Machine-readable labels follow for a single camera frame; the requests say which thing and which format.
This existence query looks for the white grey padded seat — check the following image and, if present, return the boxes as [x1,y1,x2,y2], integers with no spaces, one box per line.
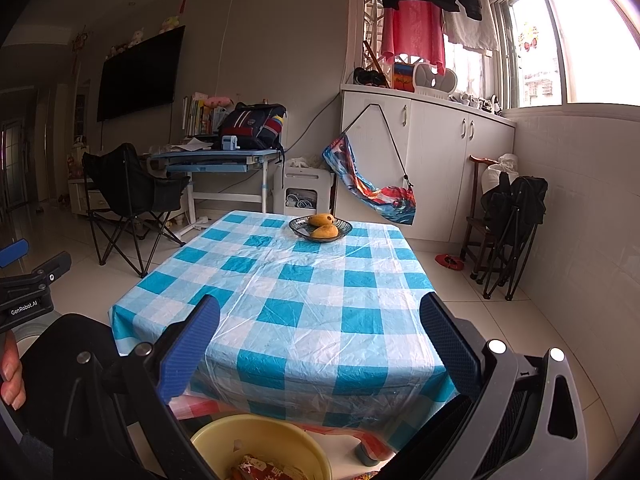
[414,62,458,98]

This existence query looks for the gift bag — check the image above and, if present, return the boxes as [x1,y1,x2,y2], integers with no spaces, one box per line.
[67,145,86,178]

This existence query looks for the red window decoration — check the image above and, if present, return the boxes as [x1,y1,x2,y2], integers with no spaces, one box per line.
[517,22,541,53]

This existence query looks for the white plastic storage stool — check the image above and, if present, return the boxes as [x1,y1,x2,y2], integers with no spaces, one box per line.
[282,165,335,216]

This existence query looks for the window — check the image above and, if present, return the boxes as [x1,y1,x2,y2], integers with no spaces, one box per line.
[492,0,640,111]

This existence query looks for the pink red hanging garment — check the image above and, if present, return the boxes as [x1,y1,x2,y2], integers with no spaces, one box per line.
[381,0,447,75]

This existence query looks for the black folded chair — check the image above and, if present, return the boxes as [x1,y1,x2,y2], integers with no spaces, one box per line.
[472,176,548,302]

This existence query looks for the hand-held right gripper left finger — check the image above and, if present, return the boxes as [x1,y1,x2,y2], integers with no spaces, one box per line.
[50,294,222,480]

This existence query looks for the white bag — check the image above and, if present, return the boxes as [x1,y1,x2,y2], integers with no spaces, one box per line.
[481,153,517,196]

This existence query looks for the black shoes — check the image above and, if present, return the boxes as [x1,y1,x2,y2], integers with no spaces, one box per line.
[353,67,388,87]

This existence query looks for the grey round object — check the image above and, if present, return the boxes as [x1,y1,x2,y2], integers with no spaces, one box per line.
[356,440,396,466]

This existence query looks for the black wall television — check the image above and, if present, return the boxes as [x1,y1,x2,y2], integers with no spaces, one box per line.
[96,25,186,122]

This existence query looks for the white hanging garment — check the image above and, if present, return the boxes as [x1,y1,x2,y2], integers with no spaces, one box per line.
[442,7,498,53]

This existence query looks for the dark glass bowl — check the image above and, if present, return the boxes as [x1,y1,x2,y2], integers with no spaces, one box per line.
[288,215,353,243]

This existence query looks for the orange blue box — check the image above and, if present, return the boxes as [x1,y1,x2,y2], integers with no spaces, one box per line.
[392,62,416,93]

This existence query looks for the dark wooden chair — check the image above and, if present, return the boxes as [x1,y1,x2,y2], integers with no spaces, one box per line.
[460,155,501,273]

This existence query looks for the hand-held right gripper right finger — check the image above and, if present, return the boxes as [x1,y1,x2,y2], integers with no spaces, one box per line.
[419,291,588,480]

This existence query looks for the blue white checked tablecloth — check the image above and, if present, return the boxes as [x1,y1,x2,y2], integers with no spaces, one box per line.
[109,210,463,451]

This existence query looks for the red white wrapper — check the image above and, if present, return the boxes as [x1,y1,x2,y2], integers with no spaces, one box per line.
[231,454,306,480]

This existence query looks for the white low television cabinet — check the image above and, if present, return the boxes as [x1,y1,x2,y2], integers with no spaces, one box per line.
[67,177,108,216]

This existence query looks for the row of books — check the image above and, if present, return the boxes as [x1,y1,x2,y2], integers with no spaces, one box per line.
[181,91,233,137]

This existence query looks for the small white shoes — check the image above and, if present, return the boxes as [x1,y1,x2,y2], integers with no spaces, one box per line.
[449,91,503,113]

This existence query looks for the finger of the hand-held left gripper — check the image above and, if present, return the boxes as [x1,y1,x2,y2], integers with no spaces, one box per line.
[0,238,30,269]
[0,251,72,297]

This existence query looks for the blue study desk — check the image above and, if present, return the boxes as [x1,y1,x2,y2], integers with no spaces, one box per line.
[147,147,283,236]

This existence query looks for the black folding camping chair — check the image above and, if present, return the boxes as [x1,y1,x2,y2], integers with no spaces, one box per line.
[81,142,191,278]

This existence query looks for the dark striped backpack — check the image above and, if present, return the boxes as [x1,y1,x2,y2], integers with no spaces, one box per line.
[218,103,288,152]

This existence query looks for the colourful printed hanging bag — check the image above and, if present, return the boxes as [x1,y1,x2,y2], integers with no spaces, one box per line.
[321,102,417,227]

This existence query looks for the person's left hand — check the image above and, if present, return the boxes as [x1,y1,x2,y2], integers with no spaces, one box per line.
[0,330,26,409]

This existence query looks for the yellow plastic bucket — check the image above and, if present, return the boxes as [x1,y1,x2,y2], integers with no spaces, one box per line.
[191,414,332,480]

